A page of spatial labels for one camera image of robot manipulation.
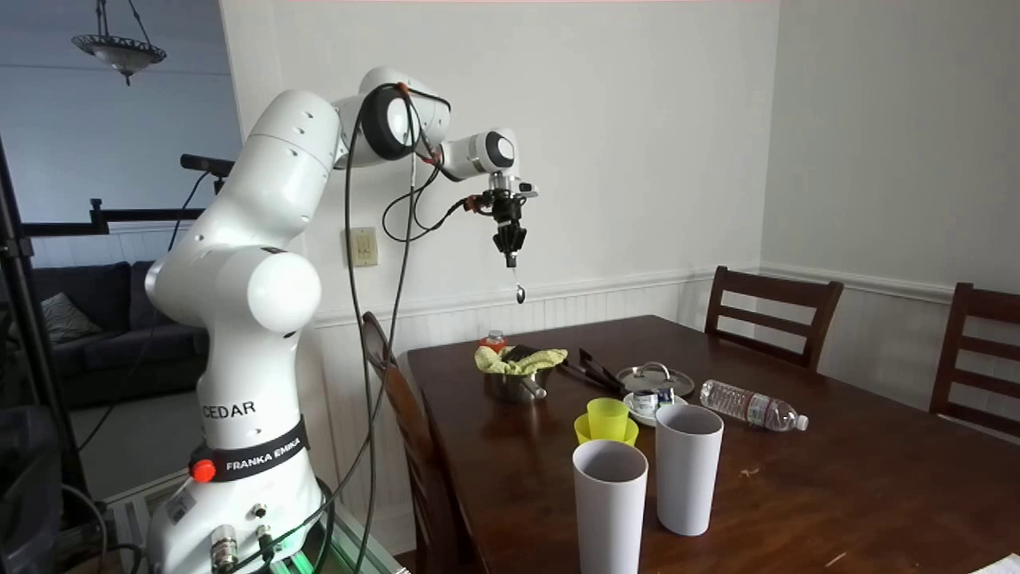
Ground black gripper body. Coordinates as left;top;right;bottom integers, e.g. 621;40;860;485
492;188;528;239

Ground yellow plastic bowl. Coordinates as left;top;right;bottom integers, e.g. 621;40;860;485
573;414;641;447

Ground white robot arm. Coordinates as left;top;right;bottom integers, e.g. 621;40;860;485
146;66;532;574

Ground white bowl with items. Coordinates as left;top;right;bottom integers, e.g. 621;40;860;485
624;388;682;426

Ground white tall cup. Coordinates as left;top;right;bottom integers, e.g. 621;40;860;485
572;439;646;574
656;404;723;535

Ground pot with yellow cloth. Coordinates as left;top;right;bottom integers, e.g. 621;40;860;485
474;341;569;404

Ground black kitchen tongs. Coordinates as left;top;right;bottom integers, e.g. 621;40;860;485
560;352;624;399

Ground brown wooden chair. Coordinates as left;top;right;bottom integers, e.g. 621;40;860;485
361;311;465;574

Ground glass pot lid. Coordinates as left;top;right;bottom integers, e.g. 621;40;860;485
617;359;694;399

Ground clear plastic water bottle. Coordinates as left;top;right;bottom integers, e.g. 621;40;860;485
697;378;810;434

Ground dark wooden chair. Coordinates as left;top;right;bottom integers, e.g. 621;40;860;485
705;263;842;371
929;284;1020;438

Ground hanging ceiling lamp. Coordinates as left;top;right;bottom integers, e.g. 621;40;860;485
73;0;165;82

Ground dark sofa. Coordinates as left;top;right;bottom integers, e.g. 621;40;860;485
32;260;206;410

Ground wall light switch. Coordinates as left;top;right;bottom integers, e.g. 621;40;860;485
350;226;379;269

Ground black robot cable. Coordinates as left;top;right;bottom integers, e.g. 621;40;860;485
342;93;473;574

